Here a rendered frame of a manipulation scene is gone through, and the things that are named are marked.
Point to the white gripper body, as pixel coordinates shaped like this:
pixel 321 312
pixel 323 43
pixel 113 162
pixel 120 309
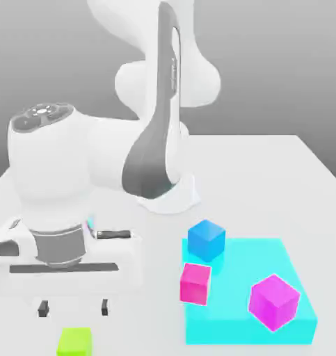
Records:
pixel 106 281

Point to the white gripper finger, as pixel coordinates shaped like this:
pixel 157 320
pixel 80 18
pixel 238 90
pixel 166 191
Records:
pixel 43 308
pixel 104 307

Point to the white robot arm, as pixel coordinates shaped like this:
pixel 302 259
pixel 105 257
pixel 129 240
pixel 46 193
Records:
pixel 59 167

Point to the small lime green cube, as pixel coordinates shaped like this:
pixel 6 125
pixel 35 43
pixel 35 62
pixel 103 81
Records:
pixel 74 343

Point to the small pink cube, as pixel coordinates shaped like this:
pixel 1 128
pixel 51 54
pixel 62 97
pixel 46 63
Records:
pixel 194 285

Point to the small blue cube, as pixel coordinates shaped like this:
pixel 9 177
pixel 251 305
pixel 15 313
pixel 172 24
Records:
pixel 205 240

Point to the small purple cube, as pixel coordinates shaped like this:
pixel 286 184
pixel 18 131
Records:
pixel 273 303

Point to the large cyan box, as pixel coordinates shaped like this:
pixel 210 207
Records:
pixel 240 328

